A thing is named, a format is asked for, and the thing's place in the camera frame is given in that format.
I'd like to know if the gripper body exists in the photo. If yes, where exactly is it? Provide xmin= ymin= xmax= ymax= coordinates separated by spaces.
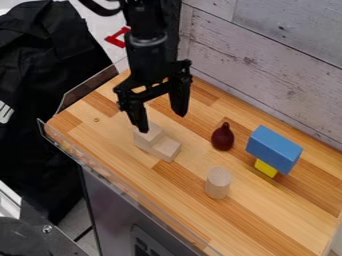
xmin=112 ymin=31 xmax=194 ymax=111

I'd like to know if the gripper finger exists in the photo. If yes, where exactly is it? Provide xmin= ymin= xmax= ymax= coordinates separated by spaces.
xmin=166 ymin=71 xmax=194 ymax=118
xmin=116 ymin=95 xmax=151 ymax=134

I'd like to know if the beige wooden cube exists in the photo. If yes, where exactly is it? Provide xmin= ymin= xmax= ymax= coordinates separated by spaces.
xmin=132 ymin=121 xmax=166 ymax=152

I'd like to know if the white rectangular block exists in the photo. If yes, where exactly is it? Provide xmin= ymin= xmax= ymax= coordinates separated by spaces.
xmin=148 ymin=137 xmax=184 ymax=164

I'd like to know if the white cylinder block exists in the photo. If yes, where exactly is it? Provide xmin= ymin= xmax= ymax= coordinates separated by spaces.
xmin=204 ymin=166 xmax=233 ymax=201

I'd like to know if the blue block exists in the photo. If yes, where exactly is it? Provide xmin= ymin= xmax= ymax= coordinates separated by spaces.
xmin=244 ymin=124 xmax=305 ymax=176

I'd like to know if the yellow block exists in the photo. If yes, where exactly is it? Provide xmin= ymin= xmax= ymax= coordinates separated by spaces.
xmin=252 ymin=158 xmax=280 ymax=179

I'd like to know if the dark red toy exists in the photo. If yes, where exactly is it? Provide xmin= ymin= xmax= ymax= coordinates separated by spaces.
xmin=209 ymin=121 xmax=237 ymax=152

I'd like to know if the black bag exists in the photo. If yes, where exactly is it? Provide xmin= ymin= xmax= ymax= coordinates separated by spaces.
xmin=0 ymin=0 xmax=118 ymax=226

